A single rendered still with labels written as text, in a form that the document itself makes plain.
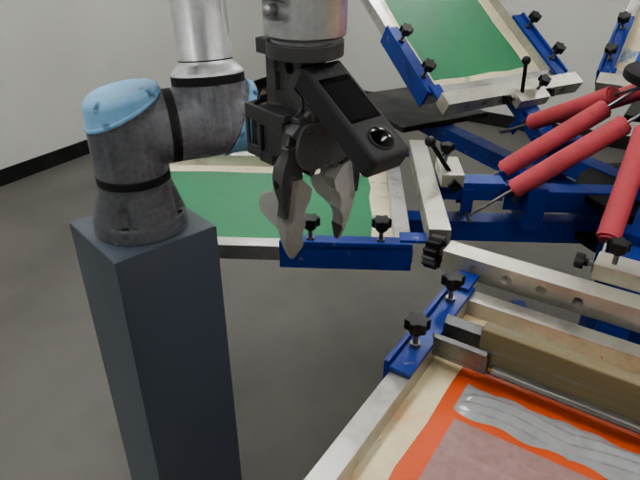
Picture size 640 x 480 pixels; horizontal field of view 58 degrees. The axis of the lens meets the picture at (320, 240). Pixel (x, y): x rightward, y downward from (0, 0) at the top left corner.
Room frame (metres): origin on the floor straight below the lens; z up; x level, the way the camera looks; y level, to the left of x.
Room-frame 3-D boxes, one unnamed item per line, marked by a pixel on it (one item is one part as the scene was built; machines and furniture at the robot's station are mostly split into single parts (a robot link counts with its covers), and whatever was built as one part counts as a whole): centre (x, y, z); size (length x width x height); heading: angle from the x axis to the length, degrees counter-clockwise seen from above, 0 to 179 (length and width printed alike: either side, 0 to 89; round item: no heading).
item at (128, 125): (0.87, 0.29, 1.37); 0.13 x 0.12 x 0.14; 114
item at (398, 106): (1.98, -0.58, 0.91); 1.34 x 0.41 x 0.08; 27
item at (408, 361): (0.85, -0.21, 0.98); 0.30 x 0.05 x 0.07; 147
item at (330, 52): (0.55, 0.02, 1.50); 0.09 x 0.08 x 0.12; 42
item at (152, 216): (0.86, 0.30, 1.25); 0.15 x 0.15 x 0.10
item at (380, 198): (1.43, 0.02, 1.05); 1.08 x 0.61 x 0.23; 87
